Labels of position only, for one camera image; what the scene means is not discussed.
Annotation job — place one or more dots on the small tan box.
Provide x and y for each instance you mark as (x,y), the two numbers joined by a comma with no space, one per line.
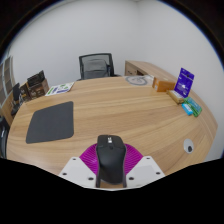
(174,96)

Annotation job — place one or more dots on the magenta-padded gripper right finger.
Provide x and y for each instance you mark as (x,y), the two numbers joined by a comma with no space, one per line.
(146,170)

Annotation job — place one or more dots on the purple card package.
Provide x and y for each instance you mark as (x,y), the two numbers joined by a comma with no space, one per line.
(184,82)

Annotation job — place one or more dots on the wooden side desk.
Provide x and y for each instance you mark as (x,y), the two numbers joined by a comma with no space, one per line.
(146,68)

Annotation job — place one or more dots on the large brown cardboard box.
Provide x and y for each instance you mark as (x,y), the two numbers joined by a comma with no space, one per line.
(39,90)

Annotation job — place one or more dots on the white printed paper sheet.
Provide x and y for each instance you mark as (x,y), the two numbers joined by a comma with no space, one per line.
(60,89)

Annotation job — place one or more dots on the small brown cardboard box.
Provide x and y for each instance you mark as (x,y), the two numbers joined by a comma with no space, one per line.
(24,92)

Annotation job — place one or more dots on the black computer mouse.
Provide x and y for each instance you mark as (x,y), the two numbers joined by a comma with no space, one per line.
(111,160)

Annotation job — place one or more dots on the dark grey mouse pad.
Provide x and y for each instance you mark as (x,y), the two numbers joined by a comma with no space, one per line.
(50,122)

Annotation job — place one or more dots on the round white printed disc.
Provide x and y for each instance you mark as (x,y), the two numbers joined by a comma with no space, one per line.
(136,80)

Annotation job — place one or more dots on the small blue box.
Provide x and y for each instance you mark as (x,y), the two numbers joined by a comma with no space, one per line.
(187,109)

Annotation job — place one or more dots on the orange cardboard box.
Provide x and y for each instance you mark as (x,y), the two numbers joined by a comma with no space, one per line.
(164,85)

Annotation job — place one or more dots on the wooden shelf unit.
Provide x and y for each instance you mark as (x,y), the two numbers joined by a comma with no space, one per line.
(6,83)

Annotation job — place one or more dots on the black mesh office chair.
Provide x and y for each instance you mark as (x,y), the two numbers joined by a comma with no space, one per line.
(96,68)

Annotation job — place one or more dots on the black box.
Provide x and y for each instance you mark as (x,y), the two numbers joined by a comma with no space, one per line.
(36,79)

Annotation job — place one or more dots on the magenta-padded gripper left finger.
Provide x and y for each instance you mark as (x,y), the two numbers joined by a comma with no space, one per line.
(75,170)

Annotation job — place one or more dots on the small green box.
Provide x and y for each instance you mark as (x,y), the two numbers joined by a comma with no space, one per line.
(194,106)

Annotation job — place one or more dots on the black padded office chair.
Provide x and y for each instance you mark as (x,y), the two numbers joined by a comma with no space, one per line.
(3,136)

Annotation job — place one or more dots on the small black office chair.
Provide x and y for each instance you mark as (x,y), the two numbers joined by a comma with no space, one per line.
(16,91)

